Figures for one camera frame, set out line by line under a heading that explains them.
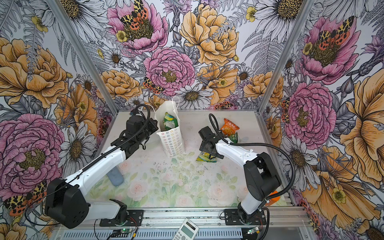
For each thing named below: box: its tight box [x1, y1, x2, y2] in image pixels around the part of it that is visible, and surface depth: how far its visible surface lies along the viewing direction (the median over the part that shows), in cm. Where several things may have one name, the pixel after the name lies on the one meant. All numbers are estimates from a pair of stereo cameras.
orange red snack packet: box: [220, 118, 240, 136], surface depth 107 cm
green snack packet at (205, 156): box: [196, 151, 218, 163], surface depth 94 cm
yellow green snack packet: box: [163, 112, 179, 130], surface depth 99 cm
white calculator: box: [172, 218, 199, 240], surface depth 71 cm
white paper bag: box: [154, 96, 186, 158], surface depth 91 cm
